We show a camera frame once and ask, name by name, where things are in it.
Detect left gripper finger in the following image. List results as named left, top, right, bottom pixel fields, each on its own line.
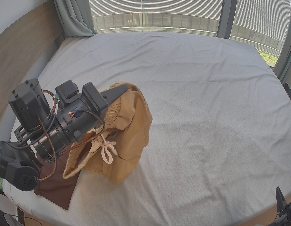
left=101, top=84, right=130, bottom=108

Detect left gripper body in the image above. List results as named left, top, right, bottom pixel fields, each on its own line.
left=56, top=82, right=109, bottom=148

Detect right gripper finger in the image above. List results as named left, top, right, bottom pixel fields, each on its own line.
left=275, top=186, right=288, bottom=213

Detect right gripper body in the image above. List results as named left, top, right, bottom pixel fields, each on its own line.
left=275, top=195, right=291, bottom=223

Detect tan shorts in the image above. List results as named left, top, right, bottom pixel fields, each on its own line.
left=63, top=81, right=153, bottom=185

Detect bed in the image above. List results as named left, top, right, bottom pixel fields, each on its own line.
left=0, top=0, right=291, bottom=226

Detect brown shorts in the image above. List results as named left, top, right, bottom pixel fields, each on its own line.
left=33, top=150, right=82, bottom=211

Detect window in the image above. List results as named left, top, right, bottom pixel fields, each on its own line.
left=85, top=0, right=291, bottom=84

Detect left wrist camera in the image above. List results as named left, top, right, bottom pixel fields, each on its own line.
left=55, top=80, right=80, bottom=108

